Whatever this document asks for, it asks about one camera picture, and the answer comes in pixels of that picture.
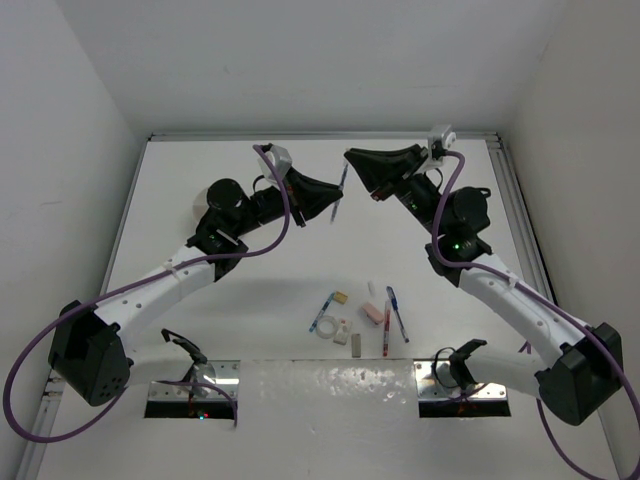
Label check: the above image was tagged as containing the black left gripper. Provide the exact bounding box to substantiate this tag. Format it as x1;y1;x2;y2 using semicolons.
229;164;340;237

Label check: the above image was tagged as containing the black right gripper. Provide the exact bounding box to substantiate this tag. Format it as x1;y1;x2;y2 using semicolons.
345;144;446;238

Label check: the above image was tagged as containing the clear blue gel pen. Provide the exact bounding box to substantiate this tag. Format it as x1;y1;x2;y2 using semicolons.
329;159;349;225

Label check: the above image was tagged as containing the teal blue pen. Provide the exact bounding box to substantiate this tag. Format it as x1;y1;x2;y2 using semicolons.
309;291;336;332

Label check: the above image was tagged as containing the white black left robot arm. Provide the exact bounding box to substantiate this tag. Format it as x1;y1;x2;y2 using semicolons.
48;168;343;407

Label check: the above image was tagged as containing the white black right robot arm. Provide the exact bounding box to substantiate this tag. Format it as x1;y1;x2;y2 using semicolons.
344;145;623;426

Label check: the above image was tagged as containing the white round desk organizer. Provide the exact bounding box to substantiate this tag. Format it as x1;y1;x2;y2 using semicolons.
192;189;209;225

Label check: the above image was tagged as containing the yellow eraser block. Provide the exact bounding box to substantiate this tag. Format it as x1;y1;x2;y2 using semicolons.
333;291;348;305

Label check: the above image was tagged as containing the blue ballpoint pen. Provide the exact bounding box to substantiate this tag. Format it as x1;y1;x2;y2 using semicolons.
386;285;410;344

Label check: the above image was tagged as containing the clear tape roll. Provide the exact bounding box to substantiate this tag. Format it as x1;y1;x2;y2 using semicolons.
315;315;339;340

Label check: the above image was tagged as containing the pink stapler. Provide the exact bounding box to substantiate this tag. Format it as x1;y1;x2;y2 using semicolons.
360;302;385;325

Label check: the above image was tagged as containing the red pen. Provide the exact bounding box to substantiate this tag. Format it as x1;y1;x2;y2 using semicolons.
382;299;391;358

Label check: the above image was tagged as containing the white correction tape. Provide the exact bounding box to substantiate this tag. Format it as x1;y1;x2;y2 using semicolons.
333;319;352;346

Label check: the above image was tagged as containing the grey staple box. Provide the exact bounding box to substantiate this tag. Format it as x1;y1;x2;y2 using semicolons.
351;334;362;358

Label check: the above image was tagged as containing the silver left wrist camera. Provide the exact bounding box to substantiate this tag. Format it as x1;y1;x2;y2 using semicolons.
258;144;292;185

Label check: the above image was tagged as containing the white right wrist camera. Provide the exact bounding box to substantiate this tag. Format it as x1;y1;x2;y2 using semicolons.
424;125;457;171

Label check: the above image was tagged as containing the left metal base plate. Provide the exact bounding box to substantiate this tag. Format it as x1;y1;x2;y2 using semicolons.
147;360;240;402

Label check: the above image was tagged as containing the metal base plate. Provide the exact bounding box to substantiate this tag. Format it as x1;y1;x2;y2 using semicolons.
147;360;240;402
413;358;510;402

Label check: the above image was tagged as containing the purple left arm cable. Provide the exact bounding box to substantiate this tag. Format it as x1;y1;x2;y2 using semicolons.
2;143;292;443

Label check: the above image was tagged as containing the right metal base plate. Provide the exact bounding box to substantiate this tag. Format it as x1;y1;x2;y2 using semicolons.
413;358;510;402

